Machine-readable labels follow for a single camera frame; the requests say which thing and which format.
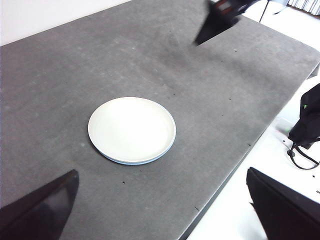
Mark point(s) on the thin black stand leg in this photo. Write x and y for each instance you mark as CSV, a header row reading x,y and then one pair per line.
x,y
263,12

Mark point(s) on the white robot mounting platform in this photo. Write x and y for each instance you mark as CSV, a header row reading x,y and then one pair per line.
x,y
237,200

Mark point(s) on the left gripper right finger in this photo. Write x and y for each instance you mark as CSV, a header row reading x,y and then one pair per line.
x,y
287,212

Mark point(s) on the white round plate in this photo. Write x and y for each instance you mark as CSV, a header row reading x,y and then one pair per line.
x,y
132,127

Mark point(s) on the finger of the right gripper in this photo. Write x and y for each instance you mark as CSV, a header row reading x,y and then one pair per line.
x,y
215,25

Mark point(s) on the pleated grey curtain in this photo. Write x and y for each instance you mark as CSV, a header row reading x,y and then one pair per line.
x,y
305,5

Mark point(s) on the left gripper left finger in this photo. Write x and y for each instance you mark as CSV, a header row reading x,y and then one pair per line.
x,y
37,215

